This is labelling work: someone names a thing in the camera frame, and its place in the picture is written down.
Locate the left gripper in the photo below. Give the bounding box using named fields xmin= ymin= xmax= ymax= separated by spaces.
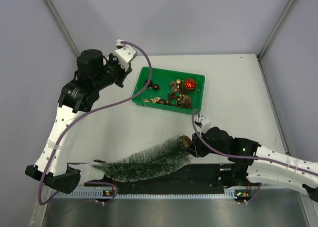
xmin=93 ymin=53 xmax=132 ymax=91

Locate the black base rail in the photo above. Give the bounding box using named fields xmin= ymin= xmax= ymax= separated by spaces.
xmin=70 ymin=163 xmax=251 ymax=195

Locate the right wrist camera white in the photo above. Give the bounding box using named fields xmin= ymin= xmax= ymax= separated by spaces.
xmin=194 ymin=115 xmax=211 ymax=129

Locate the white cable duct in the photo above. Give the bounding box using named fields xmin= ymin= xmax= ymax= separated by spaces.
xmin=49 ymin=186 xmax=251 ymax=200

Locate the gold ribbed ornament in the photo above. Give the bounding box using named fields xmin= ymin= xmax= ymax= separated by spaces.
xmin=151 ymin=97 xmax=160 ymax=103

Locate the fairy light wire string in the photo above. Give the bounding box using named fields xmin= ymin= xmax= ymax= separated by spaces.
xmin=123 ymin=75 xmax=152 ymax=113

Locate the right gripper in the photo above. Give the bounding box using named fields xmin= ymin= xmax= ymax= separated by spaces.
xmin=186 ymin=129 xmax=229 ymax=157

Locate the left aluminium frame post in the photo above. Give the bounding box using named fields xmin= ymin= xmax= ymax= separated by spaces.
xmin=42 ymin=0 xmax=80 ymax=58

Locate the large red glitter bauble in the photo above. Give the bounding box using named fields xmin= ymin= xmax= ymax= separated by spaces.
xmin=182 ymin=78 xmax=197 ymax=92

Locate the large brown matte bauble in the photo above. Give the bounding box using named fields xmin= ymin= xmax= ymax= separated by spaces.
xmin=145 ymin=80 xmax=153 ymax=89

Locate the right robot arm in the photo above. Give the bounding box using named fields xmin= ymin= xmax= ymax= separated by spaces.
xmin=183 ymin=127 xmax=318 ymax=202

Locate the brown ribbon pine cone decoration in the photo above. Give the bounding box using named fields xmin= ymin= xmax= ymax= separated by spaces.
xmin=166 ymin=93 xmax=192 ymax=109

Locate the right aluminium frame post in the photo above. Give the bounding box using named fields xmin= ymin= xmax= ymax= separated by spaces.
xmin=257 ymin=0 xmax=309 ymax=61

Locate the green plastic tray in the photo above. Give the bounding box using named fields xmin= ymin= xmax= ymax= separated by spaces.
xmin=132 ymin=68 xmax=205 ymax=114

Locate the small green christmas tree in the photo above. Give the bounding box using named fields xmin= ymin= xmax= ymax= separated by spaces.
xmin=92 ymin=136 xmax=192 ymax=182

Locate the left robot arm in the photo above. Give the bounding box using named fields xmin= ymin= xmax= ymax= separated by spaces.
xmin=25 ymin=45 xmax=137 ymax=194

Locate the aluminium frame post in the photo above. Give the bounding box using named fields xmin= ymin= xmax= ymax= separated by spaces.
xmin=257 ymin=0 xmax=309 ymax=61
xmin=42 ymin=0 xmax=80 ymax=58

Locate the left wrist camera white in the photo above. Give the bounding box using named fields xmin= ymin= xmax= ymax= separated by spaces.
xmin=114 ymin=39 xmax=137 ymax=70

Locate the brown bauble near front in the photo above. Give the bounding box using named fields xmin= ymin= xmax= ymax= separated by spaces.
xmin=158 ymin=99 xmax=166 ymax=105

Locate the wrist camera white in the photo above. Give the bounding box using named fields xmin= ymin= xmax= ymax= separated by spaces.
xmin=114 ymin=39 xmax=137 ymax=70
xmin=194 ymin=115 xmax=211 ymax=129

